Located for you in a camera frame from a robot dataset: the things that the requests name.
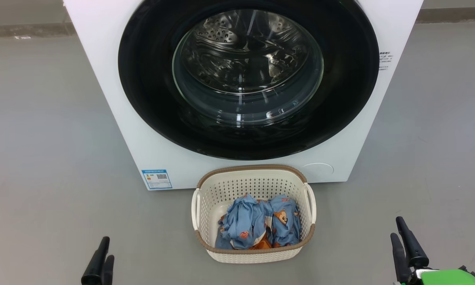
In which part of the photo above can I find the blue energy label sticker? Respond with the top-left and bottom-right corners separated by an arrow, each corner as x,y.
141,169 -> 173,190

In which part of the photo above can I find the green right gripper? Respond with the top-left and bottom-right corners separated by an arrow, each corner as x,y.
391,216 -> 475,285

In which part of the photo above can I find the dark glass washing machine door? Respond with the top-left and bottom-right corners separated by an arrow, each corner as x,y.
118,0 -> 380,161

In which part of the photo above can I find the white washing machine body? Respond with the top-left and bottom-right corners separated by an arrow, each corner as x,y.
63,0 -> 424,191

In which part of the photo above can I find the cream perforated laundry basket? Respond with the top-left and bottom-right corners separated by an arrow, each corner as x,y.
191,164 -> 317,264

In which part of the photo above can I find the round white filter cover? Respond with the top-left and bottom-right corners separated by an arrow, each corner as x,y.
301,162 -> 335,183

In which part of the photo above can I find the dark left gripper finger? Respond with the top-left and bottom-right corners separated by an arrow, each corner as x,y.
81,236 -> 110,285
101,255 -> 115,285

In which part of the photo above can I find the stainless steel washing machine drum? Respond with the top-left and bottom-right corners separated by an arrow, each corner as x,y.
173,9 -> 324,127

